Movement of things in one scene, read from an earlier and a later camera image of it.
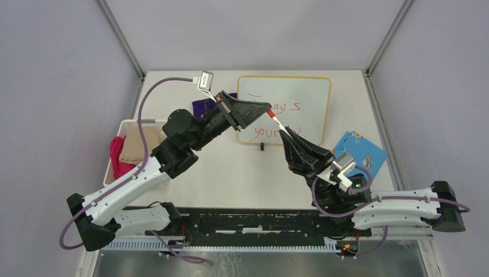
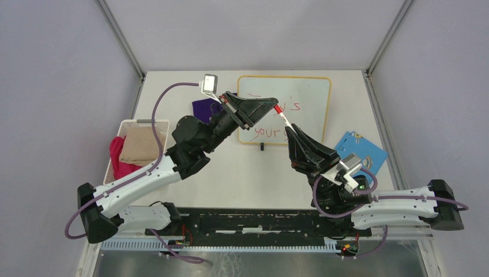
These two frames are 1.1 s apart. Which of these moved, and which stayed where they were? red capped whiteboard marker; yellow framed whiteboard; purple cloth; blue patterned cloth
Moved: red capped whiteboard marker
Stayed: blue patterned cloth; purple cloth; yellow framed whiteboard
